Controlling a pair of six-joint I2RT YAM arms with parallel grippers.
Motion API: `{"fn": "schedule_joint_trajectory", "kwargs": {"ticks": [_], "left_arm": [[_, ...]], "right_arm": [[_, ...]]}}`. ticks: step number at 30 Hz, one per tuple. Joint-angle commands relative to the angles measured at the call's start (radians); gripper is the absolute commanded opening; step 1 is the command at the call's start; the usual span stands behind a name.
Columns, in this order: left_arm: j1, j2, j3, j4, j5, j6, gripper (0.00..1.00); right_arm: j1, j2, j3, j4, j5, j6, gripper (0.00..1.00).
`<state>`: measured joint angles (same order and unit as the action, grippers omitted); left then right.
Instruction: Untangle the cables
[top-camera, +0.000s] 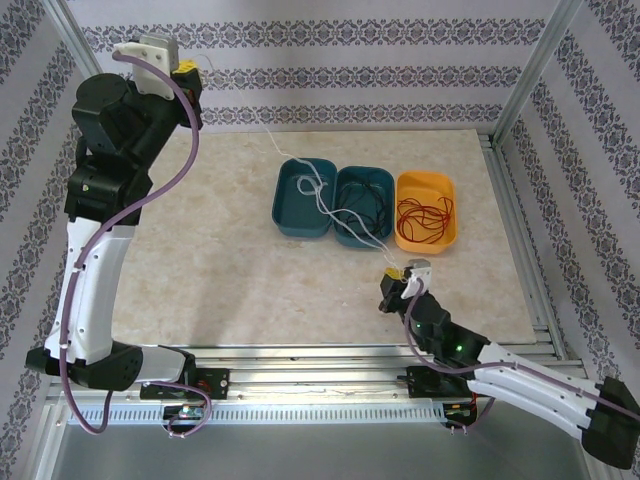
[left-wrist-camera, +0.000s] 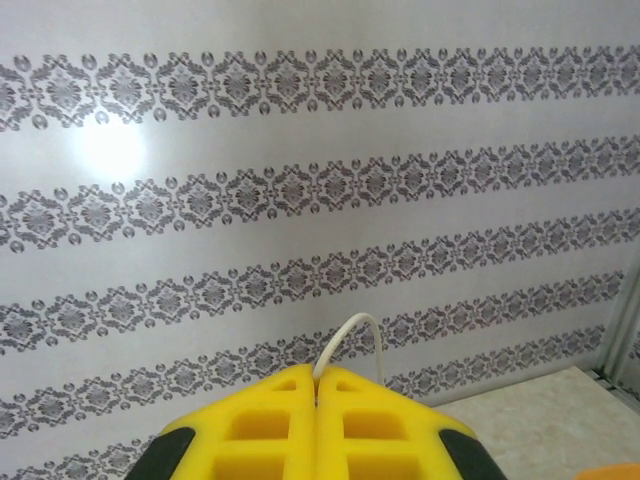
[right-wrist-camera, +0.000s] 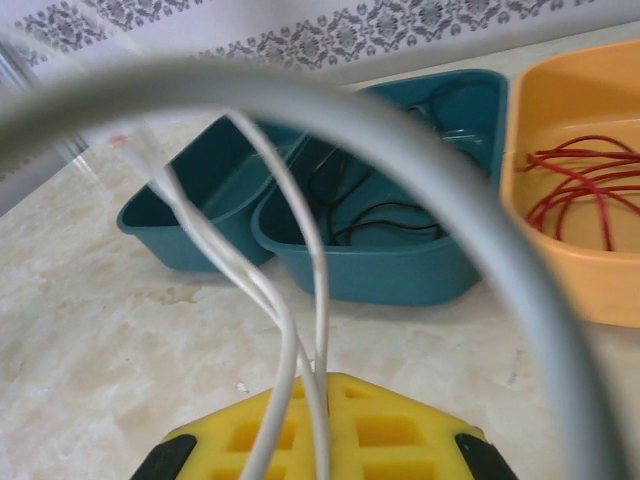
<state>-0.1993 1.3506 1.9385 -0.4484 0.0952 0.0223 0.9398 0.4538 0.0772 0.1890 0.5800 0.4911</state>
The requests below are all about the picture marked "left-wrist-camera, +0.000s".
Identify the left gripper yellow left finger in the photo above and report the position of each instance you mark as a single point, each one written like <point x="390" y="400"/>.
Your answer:
<point x="260" y="430"/>

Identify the orange plastic bin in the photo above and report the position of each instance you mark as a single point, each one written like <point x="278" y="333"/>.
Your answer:
<point x="615" y="474"/>

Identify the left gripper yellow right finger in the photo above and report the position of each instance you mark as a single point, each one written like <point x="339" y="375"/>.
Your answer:
<point x="375" y="430"/>

